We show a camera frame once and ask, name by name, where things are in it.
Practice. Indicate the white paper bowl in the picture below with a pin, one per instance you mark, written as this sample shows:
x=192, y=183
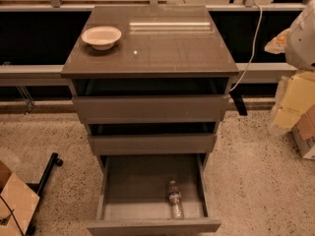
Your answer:
x=101, y=38

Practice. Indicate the metal railing frame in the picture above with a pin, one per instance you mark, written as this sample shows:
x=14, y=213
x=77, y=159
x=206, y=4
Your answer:
x=35, y=45

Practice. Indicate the grey middle drawer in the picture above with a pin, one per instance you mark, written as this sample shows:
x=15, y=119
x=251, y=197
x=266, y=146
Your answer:
x=155, y=144

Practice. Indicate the black wheeled stand leg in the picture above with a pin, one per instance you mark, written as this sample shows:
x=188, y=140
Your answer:
x=39, y=187

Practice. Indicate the cardboard box at left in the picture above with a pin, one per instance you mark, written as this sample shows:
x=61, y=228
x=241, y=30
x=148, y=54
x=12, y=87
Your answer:
x=18, y=203

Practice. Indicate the grey top drawer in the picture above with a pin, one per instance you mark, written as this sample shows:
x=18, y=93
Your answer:
x=150, y=109

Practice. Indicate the cardboard box at right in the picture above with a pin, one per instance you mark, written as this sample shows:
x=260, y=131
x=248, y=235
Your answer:
x=304, y=134

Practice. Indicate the clear plastic water bottle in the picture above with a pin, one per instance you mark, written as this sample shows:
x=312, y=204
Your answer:
x=174, y=198

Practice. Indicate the black bracket behind cabinet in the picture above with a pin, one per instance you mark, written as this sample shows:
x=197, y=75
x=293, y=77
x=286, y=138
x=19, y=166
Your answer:
x=238, y=102

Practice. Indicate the cardboard box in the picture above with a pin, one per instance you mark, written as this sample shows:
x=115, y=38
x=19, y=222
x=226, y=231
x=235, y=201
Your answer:
x=18, y=203
x=304, y=134

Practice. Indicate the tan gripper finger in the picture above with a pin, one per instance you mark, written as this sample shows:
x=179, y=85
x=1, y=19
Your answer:
x=278, y=43

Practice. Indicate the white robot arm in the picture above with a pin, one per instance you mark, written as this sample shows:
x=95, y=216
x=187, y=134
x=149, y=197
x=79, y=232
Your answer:
x=297, y=43

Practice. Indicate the grey open bottom drawer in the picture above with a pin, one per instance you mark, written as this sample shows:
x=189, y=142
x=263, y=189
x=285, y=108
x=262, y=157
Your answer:
x=134, y=196

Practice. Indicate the grey drawer cabinet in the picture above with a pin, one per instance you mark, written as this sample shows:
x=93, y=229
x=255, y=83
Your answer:
x=163, y=51

